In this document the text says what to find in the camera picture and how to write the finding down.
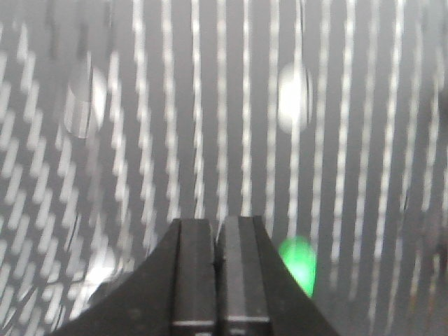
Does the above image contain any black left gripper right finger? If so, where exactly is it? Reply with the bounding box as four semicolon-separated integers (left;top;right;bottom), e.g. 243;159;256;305
216;216;337;335

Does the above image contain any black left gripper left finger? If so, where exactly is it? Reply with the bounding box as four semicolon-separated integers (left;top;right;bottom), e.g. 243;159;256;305
53;218;217;335

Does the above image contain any green round push button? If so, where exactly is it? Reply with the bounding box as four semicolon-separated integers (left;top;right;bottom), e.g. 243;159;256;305
279;236;317;298

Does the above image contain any black perforated pegboard panel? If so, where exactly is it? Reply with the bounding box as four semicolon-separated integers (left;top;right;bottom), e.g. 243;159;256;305
1;1;447;335

